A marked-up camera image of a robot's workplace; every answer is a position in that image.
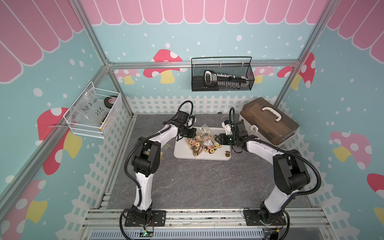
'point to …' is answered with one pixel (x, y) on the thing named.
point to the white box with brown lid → (266, 121)
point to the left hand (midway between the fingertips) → (195, 135)
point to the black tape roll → (109, 101)
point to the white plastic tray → (183, 150)
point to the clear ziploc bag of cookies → (203, 137)
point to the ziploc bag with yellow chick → (161, 155)
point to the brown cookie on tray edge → (227, 154)
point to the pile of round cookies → (211, 149)
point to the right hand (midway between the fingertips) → (216, 138)
